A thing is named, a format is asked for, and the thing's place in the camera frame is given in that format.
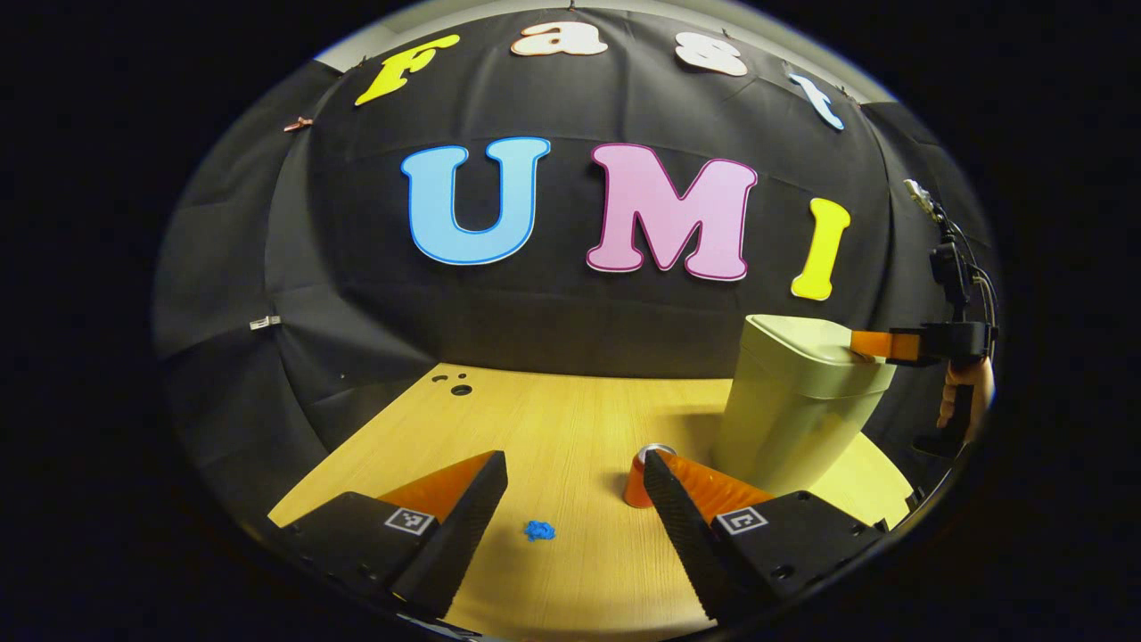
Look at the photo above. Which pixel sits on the blue paper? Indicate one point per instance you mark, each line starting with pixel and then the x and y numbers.
pixel 539 530

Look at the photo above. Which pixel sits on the black backdrop cloth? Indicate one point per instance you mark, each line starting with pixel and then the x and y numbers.
pixel 579 321

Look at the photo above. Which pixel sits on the copper cloth clip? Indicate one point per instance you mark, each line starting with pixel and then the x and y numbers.
pixel 299 124

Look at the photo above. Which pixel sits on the silver cloth clip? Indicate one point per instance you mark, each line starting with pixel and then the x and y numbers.
pixel 265 323

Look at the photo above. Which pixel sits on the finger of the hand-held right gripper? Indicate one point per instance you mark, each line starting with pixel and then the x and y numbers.
pixel 882 344

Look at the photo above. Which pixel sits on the orange pop can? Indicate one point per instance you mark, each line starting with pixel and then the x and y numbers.
pixel 635 486

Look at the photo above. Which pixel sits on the green desktop garbage bin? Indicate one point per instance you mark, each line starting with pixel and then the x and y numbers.
pixel 793 419

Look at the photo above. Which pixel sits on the wooden desktop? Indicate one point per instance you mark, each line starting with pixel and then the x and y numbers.
pixel 553 428

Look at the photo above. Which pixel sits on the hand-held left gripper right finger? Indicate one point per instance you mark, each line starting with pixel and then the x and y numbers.
pixel 677 517

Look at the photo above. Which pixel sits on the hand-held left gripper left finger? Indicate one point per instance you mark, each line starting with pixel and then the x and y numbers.
pixel 477 504

